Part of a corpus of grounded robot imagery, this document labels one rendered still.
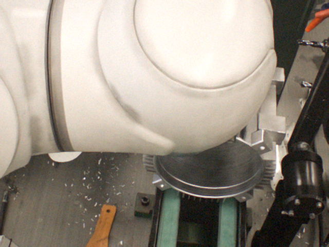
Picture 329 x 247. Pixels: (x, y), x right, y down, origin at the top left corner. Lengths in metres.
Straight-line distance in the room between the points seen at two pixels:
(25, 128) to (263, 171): 0.50
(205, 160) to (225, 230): 0.12
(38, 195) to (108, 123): 0.69
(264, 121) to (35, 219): 0.44
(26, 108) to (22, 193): 0.69
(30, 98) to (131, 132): 0.06
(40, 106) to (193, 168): 0.55
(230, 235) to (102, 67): 0.56
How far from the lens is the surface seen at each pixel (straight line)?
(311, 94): 0.73
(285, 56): 0.99
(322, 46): 0.91
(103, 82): 0.29
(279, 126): 0.74
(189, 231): 0.88
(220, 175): 0.83
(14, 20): 0.31
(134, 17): 0.25
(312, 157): 0.76
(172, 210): 0.81
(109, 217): 0.93
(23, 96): 0.29
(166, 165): 0.79
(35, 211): 0.95
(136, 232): 0.92
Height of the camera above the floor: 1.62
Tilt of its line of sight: 50 degrees down
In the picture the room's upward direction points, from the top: 7 degrees clockwise
